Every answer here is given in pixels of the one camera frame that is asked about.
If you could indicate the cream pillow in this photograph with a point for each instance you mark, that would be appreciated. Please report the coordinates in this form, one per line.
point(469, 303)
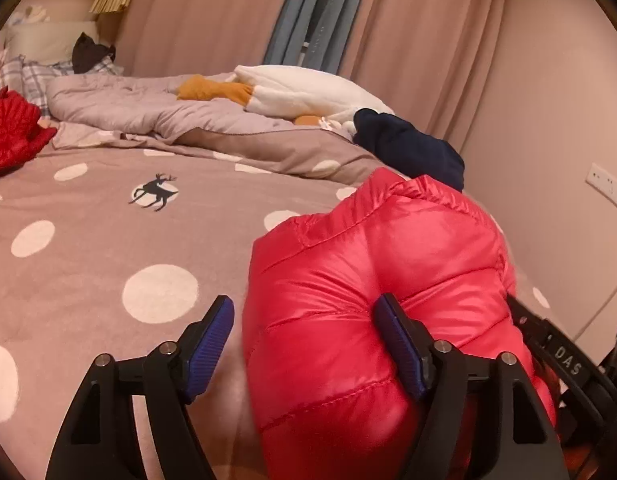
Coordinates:
point(43, 42)

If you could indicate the white goose plush toy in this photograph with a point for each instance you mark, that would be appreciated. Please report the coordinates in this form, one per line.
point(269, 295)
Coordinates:
point(298, 90)

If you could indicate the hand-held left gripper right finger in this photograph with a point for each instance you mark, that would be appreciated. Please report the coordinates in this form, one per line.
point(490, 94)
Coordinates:
point(401, 345)

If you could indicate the dotted taupe bed sheet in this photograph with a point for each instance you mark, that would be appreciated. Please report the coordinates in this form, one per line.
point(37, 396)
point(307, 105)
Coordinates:
point(88, 240)

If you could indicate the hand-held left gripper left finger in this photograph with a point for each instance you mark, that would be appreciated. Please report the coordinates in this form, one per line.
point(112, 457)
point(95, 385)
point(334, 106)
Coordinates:
point(211, 345)

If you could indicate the pink curtain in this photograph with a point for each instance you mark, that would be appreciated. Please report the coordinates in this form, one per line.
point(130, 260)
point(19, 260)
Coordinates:
point(213, 15)

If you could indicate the navy blue garment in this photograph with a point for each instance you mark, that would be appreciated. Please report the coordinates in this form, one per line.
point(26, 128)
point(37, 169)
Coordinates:
point(413, 145)

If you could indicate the dark red garment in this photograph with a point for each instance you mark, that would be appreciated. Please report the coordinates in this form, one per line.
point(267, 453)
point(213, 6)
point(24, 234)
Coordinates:
point(8, 130)

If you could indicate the dark brown cloth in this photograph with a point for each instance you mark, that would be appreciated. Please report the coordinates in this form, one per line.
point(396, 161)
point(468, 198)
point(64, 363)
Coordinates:
point(91, 52)

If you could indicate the lavender grey quilt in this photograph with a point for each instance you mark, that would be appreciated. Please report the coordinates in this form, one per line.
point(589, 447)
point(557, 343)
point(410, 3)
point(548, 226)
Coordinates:
point(128, 105)

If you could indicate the plaid pillow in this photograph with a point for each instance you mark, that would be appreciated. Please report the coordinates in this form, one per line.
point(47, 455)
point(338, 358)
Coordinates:
point(33, 80)

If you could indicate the blue-grey curtain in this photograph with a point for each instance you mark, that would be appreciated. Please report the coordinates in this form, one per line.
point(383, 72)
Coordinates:
point(313, 15)

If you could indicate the red down jacket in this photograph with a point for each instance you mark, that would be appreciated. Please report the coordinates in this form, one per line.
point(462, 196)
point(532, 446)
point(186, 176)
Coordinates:
point(338, 310)

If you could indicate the white wall socket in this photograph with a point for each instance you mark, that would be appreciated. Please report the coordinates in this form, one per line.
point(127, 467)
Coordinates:
point(608, 182)

